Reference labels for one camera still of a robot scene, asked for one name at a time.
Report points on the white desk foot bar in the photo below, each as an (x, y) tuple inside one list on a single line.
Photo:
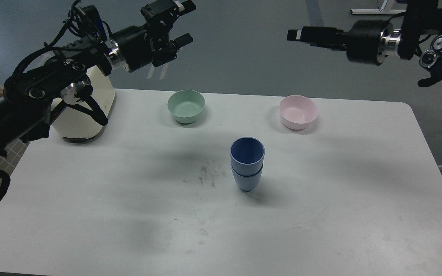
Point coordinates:
[(375, 12)]

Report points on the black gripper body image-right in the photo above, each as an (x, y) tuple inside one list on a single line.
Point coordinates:
[(364, 41)]

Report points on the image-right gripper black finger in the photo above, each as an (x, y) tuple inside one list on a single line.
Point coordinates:
[(323, 37)]

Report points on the cream white toaster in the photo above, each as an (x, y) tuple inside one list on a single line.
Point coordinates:
[(76, 127)]

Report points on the blue cup image-right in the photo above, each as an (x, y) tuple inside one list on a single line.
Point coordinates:
[(247, 156)]

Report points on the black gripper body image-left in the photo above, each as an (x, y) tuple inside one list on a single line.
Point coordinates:
[(150, 43)]

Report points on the blue cup image-left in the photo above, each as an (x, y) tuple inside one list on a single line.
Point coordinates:
[(247, 183)]

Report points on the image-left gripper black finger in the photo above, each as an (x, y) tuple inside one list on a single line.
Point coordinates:
[(167, 11), (175, 45)]

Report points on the green bowl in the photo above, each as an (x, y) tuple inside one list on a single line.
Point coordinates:
[(186, 106)]

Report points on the pink bowl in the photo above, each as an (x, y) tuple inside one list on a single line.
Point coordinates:
[(297, 112)]

